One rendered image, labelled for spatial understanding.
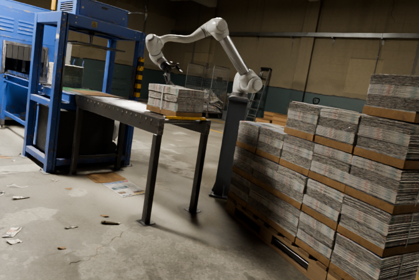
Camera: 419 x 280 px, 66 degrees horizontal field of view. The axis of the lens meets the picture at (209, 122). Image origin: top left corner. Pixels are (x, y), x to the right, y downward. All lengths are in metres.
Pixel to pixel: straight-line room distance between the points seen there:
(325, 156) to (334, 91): 7.43
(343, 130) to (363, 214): 0.48
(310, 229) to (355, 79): 7.40
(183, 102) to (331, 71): 7.45
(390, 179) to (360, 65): 7.61
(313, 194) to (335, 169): 0.23
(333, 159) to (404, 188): 0.42
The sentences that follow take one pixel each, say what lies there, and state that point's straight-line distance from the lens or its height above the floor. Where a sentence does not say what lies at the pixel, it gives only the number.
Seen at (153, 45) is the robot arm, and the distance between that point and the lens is 2.76.
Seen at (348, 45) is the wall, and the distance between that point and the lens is 9.60.
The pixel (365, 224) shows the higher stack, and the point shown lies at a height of 0.50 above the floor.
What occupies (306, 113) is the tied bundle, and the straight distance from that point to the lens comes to 2.26.
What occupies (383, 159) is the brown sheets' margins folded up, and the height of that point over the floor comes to 0.86.
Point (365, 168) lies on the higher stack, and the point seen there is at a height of 0.78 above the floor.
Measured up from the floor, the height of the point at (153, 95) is 0.94.
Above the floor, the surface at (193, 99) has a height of 0.96.
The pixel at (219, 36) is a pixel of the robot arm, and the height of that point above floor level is 1.51.
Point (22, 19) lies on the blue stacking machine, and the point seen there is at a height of 1.60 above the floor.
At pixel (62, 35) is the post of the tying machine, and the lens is 3.41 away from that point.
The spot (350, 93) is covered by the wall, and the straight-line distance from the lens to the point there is 9.37.
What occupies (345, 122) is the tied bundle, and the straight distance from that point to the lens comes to 2.05.
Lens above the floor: 1.10
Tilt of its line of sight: 7 degrees down
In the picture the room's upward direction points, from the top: 9 degrees clockwise
